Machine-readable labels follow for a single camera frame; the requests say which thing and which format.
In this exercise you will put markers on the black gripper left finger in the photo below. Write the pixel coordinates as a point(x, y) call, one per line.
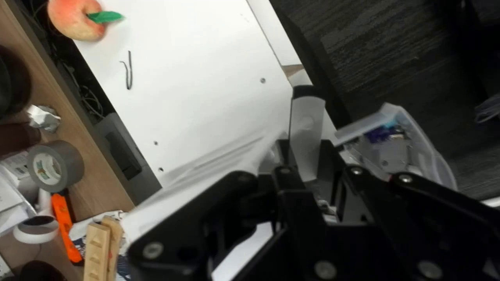
point(176, 243)

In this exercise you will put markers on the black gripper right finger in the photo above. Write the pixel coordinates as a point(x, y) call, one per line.
point(431, 227)

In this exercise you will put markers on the light wooden block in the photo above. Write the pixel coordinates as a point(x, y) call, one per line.
point(101, 249)

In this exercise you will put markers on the orange utility knife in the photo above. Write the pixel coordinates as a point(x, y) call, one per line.
point(64, 223)

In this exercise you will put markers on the white tape roll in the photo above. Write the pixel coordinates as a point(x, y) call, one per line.
point(32, 231)

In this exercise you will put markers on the small dark metal hook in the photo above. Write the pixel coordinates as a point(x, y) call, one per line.
point(128, 70)

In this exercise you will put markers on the crumpled silver foil piece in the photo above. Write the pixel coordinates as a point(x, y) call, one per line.
point(42, 117)

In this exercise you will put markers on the wooden desk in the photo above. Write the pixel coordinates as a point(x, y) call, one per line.
point(48, 87)

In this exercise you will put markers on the black round object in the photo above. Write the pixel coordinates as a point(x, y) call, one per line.
point(11, 79)

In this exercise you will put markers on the toy peach with green leaf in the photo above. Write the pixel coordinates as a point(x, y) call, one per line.
point(75, 20)

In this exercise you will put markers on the grey duct tape roll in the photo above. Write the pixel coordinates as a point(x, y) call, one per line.
point(54, 165)

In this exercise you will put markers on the white plastic drawer unit frame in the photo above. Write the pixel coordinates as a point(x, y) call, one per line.
point(306, 129)

